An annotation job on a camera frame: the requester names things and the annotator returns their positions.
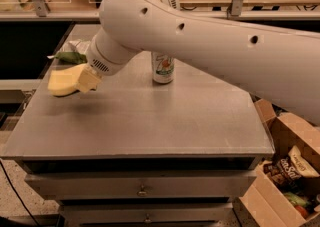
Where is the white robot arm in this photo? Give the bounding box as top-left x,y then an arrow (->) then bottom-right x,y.
86,0 -> 320,125

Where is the green red snack bag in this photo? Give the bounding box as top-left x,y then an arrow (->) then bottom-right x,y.
284,192 -> 320,219

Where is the sea salt chip bag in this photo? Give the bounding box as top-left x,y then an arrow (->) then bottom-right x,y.
263,145 -> 320,188

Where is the white 7up soda can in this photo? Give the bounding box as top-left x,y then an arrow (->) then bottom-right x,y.
151,52 -> 174,84

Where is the cardboard snack box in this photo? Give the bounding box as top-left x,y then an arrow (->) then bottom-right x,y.
240,99 -> 320,227

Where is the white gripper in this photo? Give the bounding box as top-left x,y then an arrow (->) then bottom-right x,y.
75,35 -> 124,93

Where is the yellow wavy sponge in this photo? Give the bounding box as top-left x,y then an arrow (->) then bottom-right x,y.
48,64 -> 86,97

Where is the black floor cable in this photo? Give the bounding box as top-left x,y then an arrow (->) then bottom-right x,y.
0,160 -> 42,227

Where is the green jalapeno chip bag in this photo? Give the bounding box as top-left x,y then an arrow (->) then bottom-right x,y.
48,39 -> 90,64

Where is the grey drawer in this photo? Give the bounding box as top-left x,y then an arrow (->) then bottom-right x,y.
26,170 -> 256,201
59,203 -> 233,224

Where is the lower grey drawer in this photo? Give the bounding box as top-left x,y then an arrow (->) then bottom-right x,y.
59,203 -> 233,224

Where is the upper grey drawer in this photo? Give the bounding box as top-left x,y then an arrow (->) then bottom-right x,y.
26,170 -> 256,201

